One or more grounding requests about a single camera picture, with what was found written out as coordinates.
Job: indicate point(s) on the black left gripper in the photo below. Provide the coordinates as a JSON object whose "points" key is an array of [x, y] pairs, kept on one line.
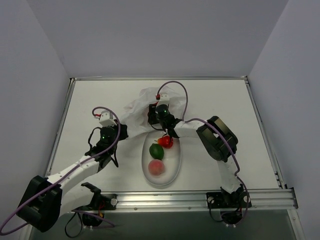
{"points": [[122, 131]]}

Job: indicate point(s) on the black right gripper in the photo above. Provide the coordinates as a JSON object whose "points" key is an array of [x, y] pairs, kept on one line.
{"points": [[152, 115]]}

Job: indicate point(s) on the white plastic bag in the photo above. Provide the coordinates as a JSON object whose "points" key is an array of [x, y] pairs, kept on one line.
{"points": [[136, 112]]}

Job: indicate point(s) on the red fake fruit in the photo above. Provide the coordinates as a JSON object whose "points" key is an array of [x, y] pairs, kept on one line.
{"points": [[166, 142]]}

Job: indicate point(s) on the green fake lime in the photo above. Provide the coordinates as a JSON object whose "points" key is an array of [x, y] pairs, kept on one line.
{"points": [[156, 151]]}

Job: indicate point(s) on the pink fake fruit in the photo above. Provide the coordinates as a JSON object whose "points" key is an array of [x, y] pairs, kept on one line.
{"points": [[156, 167]]}

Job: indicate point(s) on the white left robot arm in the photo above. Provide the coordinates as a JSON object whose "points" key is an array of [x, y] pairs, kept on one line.
{"points": [[48, 198]]}

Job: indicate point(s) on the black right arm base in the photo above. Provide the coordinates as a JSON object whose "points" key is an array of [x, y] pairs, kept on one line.
{"points": [[229, 208]]}

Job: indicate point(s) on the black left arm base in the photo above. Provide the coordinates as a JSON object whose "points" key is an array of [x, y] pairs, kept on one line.
{"points": [[92, 211]]}

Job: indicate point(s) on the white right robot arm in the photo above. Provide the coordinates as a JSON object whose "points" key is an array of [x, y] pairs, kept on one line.
{"points": [[218, 140]]}

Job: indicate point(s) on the white oval plate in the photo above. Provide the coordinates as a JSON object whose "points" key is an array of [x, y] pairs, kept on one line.
{"points": [[170, 163]]}

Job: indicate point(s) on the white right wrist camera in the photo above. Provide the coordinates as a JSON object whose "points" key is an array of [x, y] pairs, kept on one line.
{"points": [[162, 99]]}

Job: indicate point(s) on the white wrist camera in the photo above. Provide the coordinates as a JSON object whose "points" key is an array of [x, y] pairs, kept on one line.
{"points": [[162, 99], [106, 119]]}

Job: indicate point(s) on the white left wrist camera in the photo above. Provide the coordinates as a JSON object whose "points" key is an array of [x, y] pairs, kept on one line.
{"points": [[106, 119]]}

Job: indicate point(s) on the aluminium front rail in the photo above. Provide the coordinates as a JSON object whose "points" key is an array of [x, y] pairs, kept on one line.
{"points": [[183, 201]]}

